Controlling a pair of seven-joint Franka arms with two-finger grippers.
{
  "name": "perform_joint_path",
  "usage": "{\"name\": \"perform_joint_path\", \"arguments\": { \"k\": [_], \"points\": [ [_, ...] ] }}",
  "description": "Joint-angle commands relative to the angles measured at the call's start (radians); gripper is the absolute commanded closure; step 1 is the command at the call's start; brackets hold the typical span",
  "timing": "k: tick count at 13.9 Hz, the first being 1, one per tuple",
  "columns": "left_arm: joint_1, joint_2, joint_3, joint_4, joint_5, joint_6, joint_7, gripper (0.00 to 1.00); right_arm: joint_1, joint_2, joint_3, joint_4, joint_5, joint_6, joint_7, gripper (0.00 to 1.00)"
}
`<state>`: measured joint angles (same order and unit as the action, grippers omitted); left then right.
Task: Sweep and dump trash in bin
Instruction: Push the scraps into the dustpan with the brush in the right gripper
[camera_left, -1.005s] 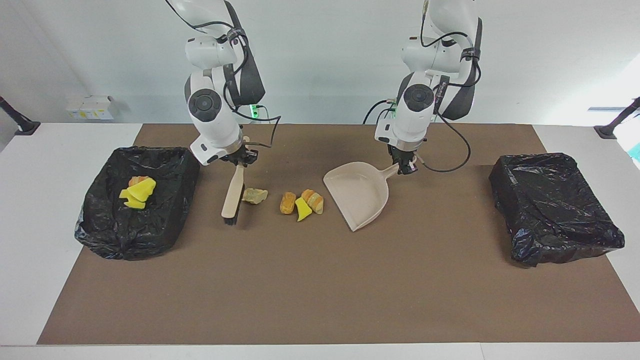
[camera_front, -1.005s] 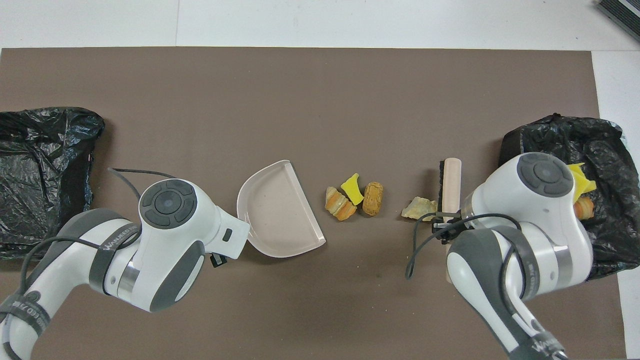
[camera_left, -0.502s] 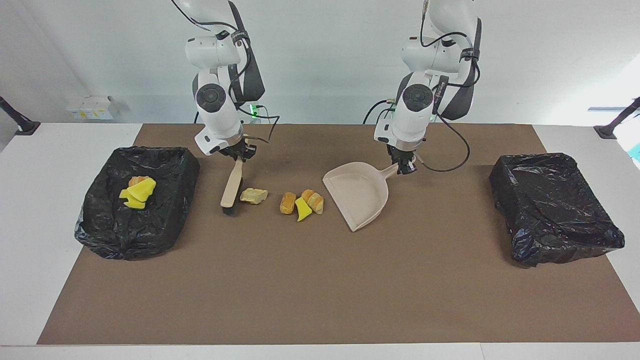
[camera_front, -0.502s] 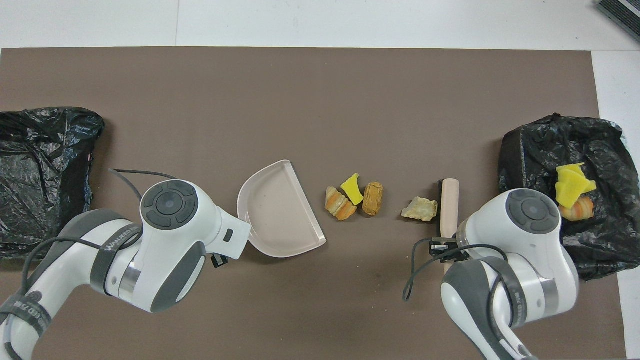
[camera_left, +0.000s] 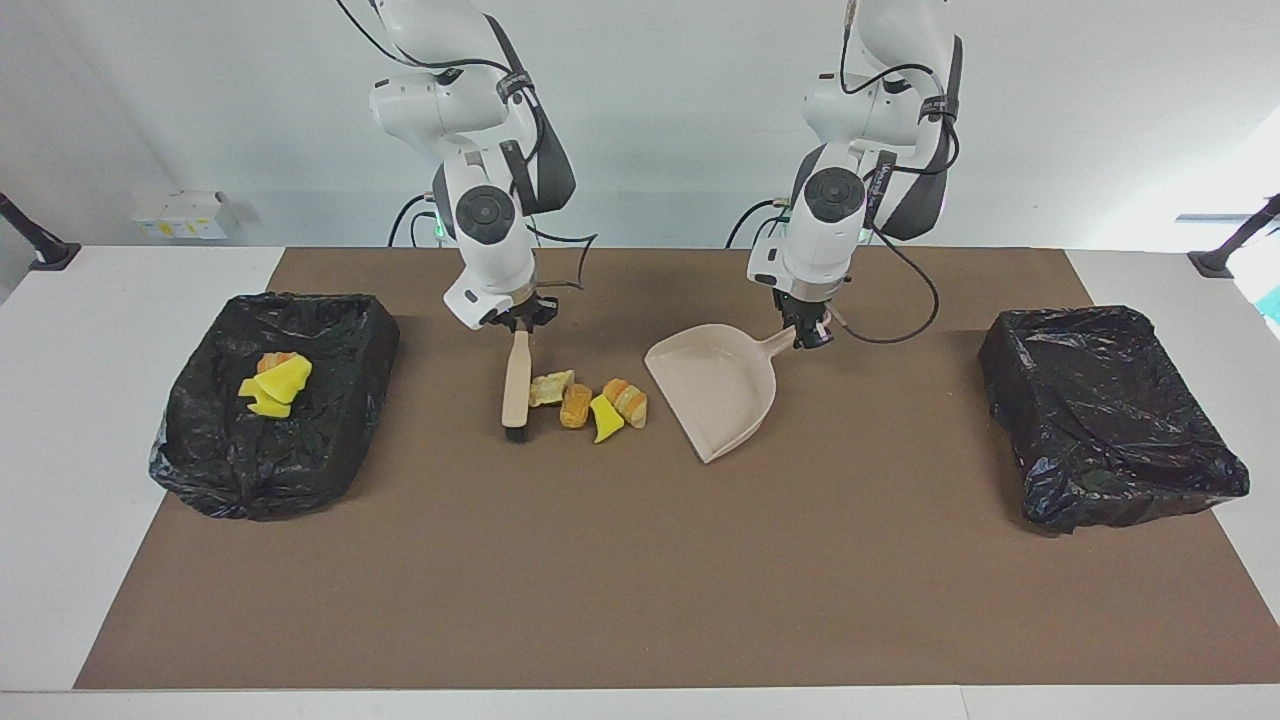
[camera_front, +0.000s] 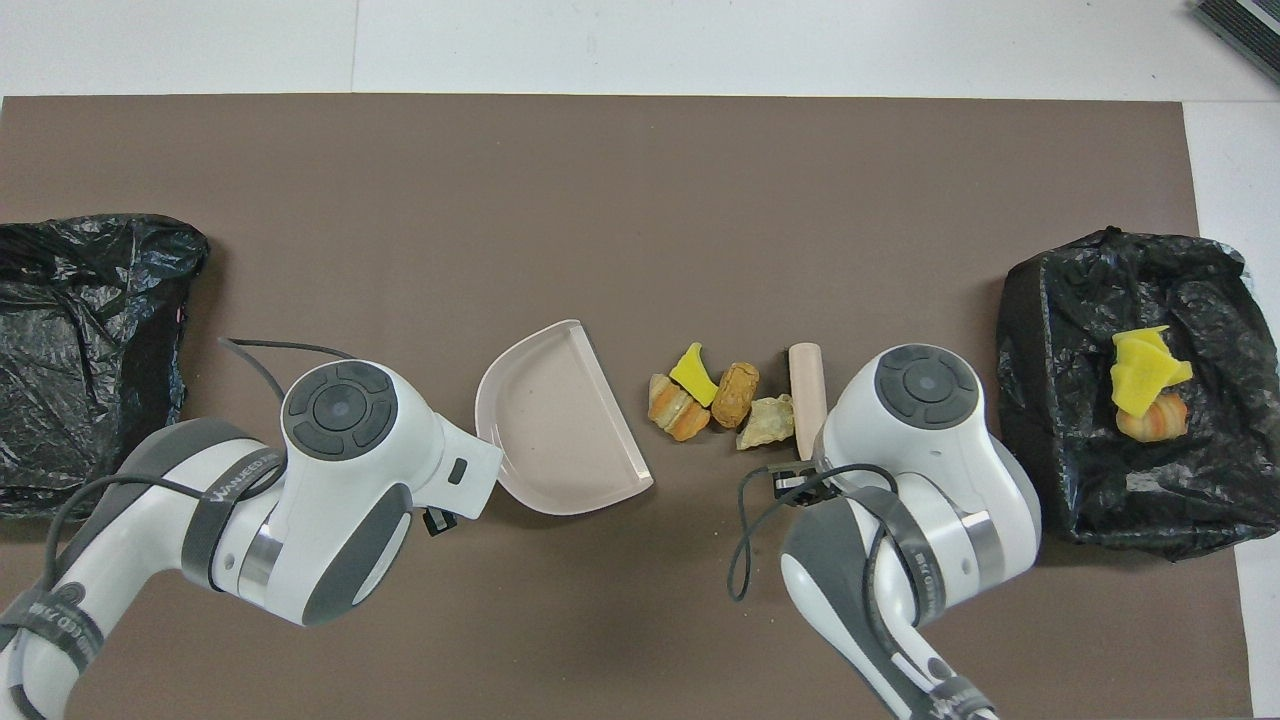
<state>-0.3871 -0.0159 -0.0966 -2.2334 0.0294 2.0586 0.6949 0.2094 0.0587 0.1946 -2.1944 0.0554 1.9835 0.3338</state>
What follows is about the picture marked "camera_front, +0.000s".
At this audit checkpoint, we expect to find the grey ribbed device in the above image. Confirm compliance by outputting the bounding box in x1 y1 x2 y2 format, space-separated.
1193 0 1280 86

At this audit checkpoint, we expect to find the yellow sponge piece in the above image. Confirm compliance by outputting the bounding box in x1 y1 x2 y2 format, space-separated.
1113 325 1171 363
668 342 719 407
1110 350 1194 416

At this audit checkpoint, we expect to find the pale dumpling toy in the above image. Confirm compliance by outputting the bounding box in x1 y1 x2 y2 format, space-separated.
736 395 797 452

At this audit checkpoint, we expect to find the black bag lined bin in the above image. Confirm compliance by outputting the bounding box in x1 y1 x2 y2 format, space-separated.
0 213 211 523
997 228 1280 561

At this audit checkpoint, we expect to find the brown fried nugget toy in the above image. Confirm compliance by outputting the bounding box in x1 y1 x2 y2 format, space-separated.
711 362 761 429

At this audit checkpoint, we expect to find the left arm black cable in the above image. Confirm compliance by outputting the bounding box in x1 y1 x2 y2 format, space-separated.
40 338 457 601

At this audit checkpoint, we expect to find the beige plastic dustpan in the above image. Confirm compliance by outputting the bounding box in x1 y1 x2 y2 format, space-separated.
474 319 655 517

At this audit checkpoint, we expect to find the orange striped croissant toy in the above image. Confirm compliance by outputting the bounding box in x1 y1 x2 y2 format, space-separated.
1116 392 1191 444
648 373 713 442

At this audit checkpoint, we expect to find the brown table mat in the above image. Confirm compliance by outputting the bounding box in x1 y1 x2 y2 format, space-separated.
0 95 1253 720

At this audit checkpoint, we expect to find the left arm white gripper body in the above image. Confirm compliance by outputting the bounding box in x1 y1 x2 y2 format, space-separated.
412 415 504 521

